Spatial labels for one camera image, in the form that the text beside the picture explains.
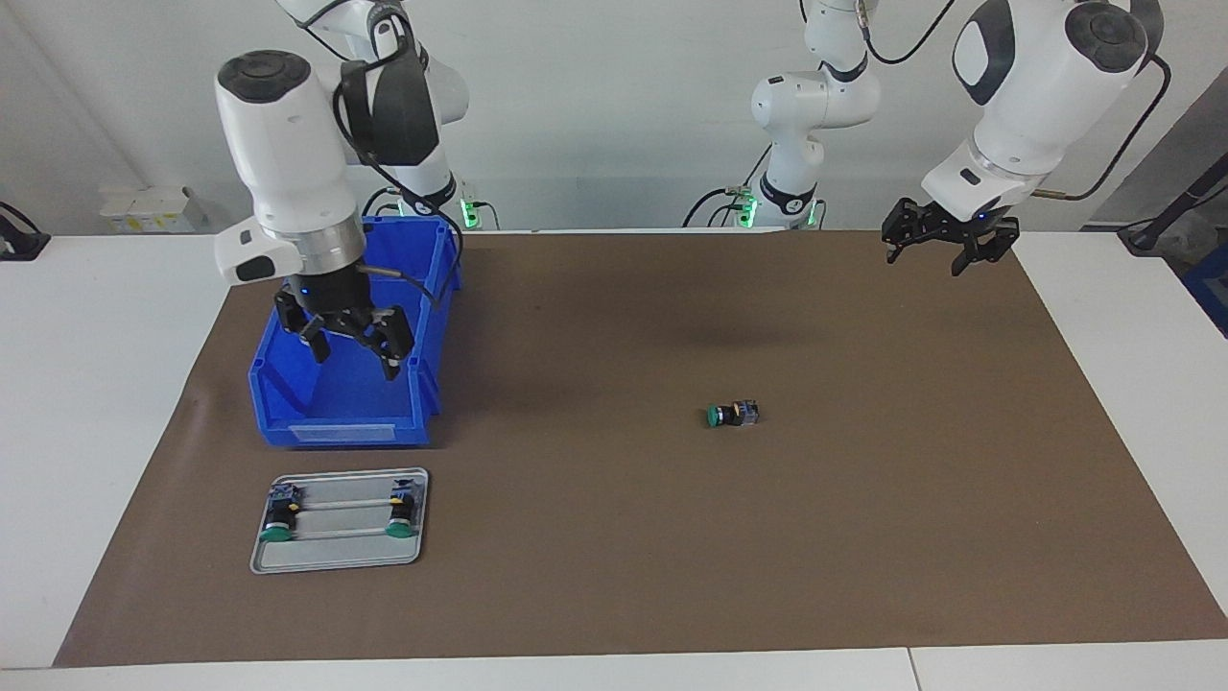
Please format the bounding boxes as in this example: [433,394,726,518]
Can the silver metal tray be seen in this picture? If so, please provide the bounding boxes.
[249,467,430,576]

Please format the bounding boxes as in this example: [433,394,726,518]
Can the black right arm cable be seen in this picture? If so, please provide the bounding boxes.
[331,58,464,310]

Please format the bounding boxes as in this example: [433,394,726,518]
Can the black stand pole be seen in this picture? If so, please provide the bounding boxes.
[1118,154,1228,255]

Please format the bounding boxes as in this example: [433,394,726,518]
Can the white box yellow labels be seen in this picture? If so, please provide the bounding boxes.
[99,185,210,234]

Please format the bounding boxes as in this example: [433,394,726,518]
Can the blue plastic storage bin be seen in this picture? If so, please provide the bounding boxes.
[248,215,463,449]

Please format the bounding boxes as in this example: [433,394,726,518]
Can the green push button switch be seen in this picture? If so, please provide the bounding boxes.
[385,483,423,538]
[706,398,761,430]
[259,485,303,543]

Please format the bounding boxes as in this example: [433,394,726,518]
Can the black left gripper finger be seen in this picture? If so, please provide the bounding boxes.
[881,199,928,265]
[950,218,1021,278]

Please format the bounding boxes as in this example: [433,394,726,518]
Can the brown table mat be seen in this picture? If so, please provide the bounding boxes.
[53,228,1228,670]

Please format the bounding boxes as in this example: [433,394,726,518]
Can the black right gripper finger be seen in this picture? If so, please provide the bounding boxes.
[274,288,333,364]
[341,302,416,382]

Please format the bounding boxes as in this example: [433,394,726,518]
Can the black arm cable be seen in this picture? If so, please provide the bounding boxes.
[801,0,1173,203]
[331,58,464,310]

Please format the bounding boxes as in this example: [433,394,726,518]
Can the blue crate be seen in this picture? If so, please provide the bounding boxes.
[1182,240,1228,339]

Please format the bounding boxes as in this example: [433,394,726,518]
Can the black clamp object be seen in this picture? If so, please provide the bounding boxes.
[0,200,52,262]

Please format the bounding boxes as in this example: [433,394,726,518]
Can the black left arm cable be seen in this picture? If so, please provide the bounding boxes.
[801,0,1173,203]

